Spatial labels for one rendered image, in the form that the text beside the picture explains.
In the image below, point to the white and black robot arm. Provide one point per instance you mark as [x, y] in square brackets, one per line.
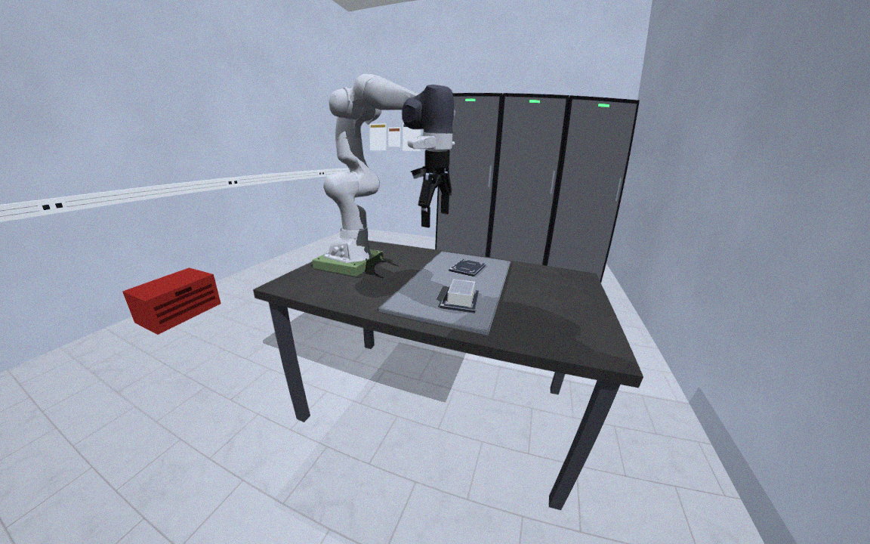
[432, 109]

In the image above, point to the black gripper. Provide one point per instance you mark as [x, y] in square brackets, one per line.
[438, 164]

